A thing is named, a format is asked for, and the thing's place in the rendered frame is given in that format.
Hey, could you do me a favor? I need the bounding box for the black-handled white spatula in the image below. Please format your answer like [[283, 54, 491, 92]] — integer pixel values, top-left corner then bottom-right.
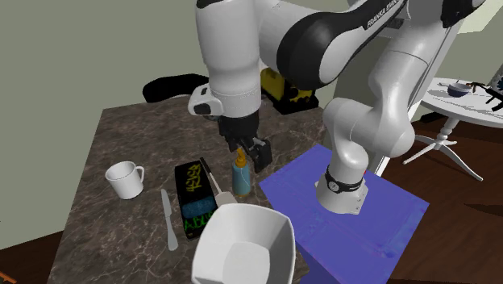
[[198, 157, 239, 207]]

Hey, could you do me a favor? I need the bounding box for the black book with graffiti print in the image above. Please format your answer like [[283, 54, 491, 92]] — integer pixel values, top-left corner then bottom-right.
[[174, 160, 219, 242]]

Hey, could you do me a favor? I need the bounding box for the grey table knife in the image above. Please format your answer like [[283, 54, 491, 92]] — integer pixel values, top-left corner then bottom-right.
[[160, 188, 180, 253]]

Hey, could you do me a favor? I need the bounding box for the brown marble table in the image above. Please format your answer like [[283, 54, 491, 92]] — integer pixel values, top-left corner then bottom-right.
[[46, 95, 328, 284]]

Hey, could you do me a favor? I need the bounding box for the blue bottle with orange cap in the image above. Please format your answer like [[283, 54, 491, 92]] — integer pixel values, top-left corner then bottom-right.
[[231, 147, 252, 197]]

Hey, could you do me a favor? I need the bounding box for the yellow and black appliance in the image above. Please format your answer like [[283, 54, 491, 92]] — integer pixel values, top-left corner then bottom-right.
[[260, 66, 321, 116]]

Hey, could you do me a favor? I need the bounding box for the blue robot stand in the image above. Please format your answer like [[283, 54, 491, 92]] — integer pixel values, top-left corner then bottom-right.
[[258, 143, 430, 284]]

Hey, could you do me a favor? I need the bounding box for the white mug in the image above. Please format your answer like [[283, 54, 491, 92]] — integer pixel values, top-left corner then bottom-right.
[[104, 161, 146, 201]]

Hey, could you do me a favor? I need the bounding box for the white round pedestal table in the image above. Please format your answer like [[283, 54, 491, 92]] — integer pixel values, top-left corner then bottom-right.
[[401, 77, 503, 182]]

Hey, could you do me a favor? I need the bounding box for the white square bowl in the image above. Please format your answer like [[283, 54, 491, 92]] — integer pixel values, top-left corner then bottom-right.
[[190, 203, 297, 284]]

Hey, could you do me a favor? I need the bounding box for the black chair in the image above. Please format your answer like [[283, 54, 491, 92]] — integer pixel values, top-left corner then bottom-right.
[[141, 73, 210, 104]]

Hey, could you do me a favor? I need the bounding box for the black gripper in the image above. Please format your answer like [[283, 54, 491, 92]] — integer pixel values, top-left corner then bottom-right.
[[218, 111, 274, 174]]

